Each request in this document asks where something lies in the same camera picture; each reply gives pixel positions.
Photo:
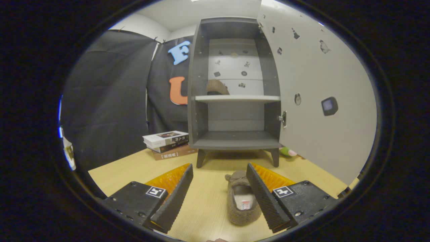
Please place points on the brown fluffy shoe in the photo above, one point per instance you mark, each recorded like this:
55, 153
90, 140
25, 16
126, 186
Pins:
216, 88
242, 215

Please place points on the black backdrop cloth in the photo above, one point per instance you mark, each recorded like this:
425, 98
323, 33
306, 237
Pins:
107, 111

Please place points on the green pink plush toy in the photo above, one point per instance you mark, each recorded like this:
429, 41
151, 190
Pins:
286, 152

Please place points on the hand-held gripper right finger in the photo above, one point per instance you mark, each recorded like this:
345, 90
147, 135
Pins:
265, 201

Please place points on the metal door hinge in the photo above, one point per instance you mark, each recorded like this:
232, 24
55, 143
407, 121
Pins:
283, 118
260, 27

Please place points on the white cover book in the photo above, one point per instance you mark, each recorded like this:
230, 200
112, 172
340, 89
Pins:
161, 137

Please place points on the brown cover book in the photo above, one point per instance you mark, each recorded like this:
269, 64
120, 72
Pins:
174, 153

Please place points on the white crumpled clutter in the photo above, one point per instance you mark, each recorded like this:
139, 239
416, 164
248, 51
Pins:
69, 153

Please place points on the dark cover book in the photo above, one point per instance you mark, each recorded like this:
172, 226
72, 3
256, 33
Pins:
174, 145

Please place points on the light grey shoe cabinet door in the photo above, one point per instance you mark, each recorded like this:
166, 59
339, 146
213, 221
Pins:
319, 144

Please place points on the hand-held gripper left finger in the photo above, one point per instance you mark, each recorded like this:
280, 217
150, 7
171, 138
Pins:
174, 201

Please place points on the dark grey shoe cabinet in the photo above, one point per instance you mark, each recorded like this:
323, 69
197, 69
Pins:
235, 139

